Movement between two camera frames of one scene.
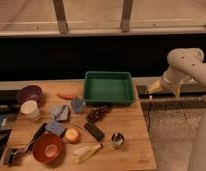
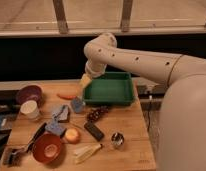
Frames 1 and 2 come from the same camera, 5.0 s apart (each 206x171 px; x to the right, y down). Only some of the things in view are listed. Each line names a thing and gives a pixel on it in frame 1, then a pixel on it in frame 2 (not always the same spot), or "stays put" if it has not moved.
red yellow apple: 72,135 stays put
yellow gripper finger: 155,87 -> 85,80
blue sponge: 55,127 stays put
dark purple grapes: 97,112 stays put
